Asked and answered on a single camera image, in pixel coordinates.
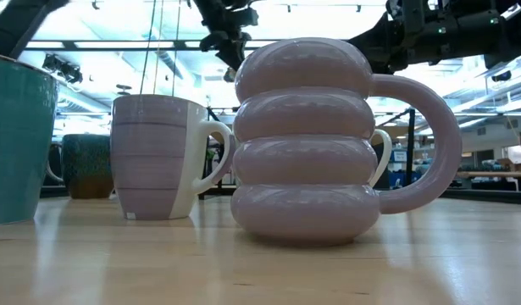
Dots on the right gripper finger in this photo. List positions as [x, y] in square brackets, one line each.
[389, 61]
[383, 40]

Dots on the wooden background table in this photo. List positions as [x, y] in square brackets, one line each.
[489, 174]

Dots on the dark speckled green-brown mug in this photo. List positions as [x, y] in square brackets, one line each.
[86, 165]

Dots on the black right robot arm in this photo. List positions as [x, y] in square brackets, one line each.
[516, 42]

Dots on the purple striped white mug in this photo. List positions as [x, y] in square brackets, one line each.
[154, 161]

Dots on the long ceiling light bar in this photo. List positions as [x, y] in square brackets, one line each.
[124, 44]

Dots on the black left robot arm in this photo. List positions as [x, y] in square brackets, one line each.
[14, 29]

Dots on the blue storage bin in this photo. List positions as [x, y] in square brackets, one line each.
[397, 178]

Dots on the black ceiling spotlights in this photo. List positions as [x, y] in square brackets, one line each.
[63, 68]

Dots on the lilac ribbed bubble mug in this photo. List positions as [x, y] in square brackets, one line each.
[304, 169]

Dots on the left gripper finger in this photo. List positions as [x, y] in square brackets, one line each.
[209, 42]
[236, 51]

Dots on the black ceiling camera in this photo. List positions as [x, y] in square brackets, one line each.
[501, 76]

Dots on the large teal mug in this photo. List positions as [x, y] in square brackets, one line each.
[18, 148]

